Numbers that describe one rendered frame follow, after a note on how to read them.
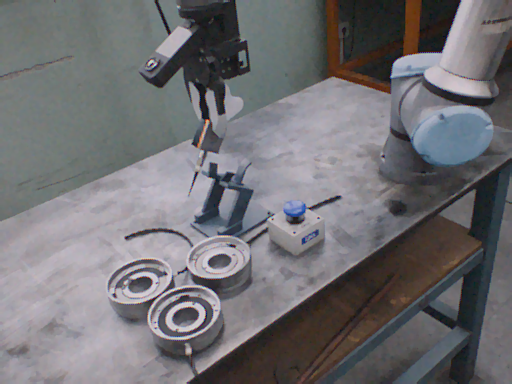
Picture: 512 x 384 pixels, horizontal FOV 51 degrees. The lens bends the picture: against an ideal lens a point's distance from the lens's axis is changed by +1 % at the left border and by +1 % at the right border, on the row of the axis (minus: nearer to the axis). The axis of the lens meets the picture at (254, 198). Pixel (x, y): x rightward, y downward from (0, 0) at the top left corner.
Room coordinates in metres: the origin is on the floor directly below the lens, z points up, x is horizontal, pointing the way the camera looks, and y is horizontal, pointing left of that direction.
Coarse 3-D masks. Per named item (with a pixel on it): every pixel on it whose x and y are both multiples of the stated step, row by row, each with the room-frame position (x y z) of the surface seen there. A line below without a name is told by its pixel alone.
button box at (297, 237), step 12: (276, 216) 0.75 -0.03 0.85; (288, 216) 0.74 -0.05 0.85; (300, 216) 0.73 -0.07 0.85; (312, 216) 0.73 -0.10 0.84; (276, 228) 0.72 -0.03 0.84; (288, 228) 0.71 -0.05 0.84; (300, 228) 0.70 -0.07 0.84; (312, 228) 0.71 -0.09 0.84; (324, 228) 0.72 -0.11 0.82; (276, 240) 0.72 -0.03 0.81; (288, 240) 0.70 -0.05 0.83; (300, 240) 0.69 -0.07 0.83; (312, 240) 0.71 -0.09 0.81; (288, 252) 0.70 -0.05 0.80; (300, 252) 0.69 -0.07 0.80
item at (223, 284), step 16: (208, 240) 0.71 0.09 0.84; (224, 240) 0.71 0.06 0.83; (240, 240) 0.70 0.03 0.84; (192, 256) 0.68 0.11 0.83; (208, 256) 0.68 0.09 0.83; (224, 256) 0.68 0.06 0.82; (192, 272) 0.63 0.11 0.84; (208, 272) 0.64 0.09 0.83; (224, 272) 0.64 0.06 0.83; (240, 272) 0.62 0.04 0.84; (208, 288) 0.62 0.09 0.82; (224, 288) 0.61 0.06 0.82
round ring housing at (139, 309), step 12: (132, 264) 0.68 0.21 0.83; (144, 264) 0.68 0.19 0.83; (156, 264) 0.68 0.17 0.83; (168, 264) 0.66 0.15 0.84; (108, 276) 0.65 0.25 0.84; (120, 276) 0.66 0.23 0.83; (132, 276) 0.65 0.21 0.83; (144, 276) 0.65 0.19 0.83; (156, 276) 0.65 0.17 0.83; (168, 276) 0.64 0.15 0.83; (108, 288) 0.63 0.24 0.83; (132, 288) 0.64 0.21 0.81; (144, 288) 0.65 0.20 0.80; (156, 288) 0.62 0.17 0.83; (168, 288) 0.61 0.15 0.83; (120, 300) 0.59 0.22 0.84; (144, 300) 0.58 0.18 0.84; (120, 312) 0.59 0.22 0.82; (132, 312) 0.58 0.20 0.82; (144, 312) 0.58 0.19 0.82
